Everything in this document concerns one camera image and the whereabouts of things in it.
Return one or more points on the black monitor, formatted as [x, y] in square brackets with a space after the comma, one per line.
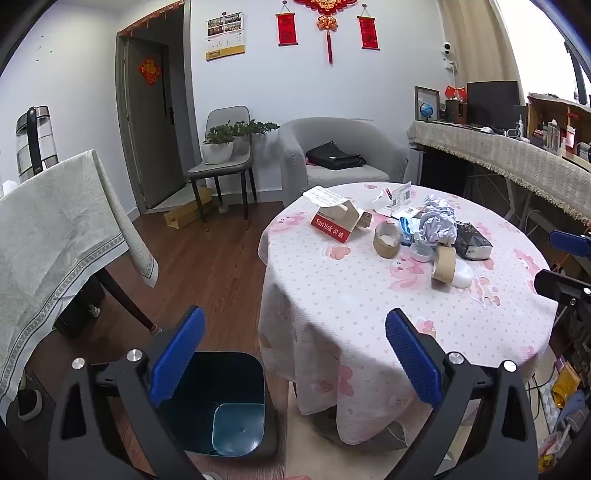
[491, 104]

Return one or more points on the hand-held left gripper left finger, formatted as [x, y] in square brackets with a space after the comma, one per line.
[178, 355]

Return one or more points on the wall calendar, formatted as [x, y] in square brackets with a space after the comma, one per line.
[225, 39]

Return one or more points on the white paper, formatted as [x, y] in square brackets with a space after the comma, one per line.
[436, 221]

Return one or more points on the grey dining chair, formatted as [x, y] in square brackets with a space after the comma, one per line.
[221, 168]

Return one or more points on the grey armchair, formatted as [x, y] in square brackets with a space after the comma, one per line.
[341, 177]

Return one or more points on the black shoe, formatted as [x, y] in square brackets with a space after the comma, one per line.
[30, 406]

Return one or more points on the brown tape roll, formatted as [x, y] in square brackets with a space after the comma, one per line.
[387, 247]
[444, 267]

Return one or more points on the black bag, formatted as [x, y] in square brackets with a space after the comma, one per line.
[334, 157]

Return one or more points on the beige curtain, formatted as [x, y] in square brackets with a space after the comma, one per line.
[480, 41]

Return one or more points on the white plastic cup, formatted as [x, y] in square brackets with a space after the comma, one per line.
[464, 274]

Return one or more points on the white security camera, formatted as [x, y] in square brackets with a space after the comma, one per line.
[447, 50]

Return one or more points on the yellow packet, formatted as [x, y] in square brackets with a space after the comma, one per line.
[565, 385]

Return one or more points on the red hanging banner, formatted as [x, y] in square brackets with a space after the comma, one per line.
[286, 29]
[368, 32]

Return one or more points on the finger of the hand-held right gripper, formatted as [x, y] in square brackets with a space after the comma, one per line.
[570, 240]
[561, 286]

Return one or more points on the red white cardboard box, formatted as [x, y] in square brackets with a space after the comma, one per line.
[334, 224]

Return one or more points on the small blue globe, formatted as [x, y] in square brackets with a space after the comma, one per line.
[426, 110]

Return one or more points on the dark table leg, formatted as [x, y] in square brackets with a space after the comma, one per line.
[124, 300]

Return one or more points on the dark brown box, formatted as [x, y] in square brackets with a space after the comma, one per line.
[456, 111]

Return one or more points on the small red flags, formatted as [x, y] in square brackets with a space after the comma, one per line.
[455, 92]

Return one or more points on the dark teal trash bin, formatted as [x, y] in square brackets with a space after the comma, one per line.
[231, 383]

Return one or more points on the glass electric kettle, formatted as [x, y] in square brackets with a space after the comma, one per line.
[37, 143]

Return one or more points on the grey door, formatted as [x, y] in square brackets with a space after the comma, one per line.
[147, 138]

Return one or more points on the red knot wall ornament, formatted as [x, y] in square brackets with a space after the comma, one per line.
[327, 21]

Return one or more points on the pale patterned tablecloth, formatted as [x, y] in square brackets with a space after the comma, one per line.
[55, 230]

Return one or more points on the wooden desk organizer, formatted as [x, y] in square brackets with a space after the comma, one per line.
[549, 115]

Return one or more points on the picture frame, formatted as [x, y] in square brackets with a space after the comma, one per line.
[427, 94]

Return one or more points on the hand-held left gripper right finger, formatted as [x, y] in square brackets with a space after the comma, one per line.
[413, 357]

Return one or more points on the white labelled card package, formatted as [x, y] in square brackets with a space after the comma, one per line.
[400, 196]

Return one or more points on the flat cardboard box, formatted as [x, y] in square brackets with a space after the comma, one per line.
[187, 212]

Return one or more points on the black foil packet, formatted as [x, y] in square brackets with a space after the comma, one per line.
[472, 240]

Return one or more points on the potted green plant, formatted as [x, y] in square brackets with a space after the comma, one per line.
[221, 136]

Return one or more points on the red diamond door ornament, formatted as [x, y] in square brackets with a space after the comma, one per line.
[149, 71]

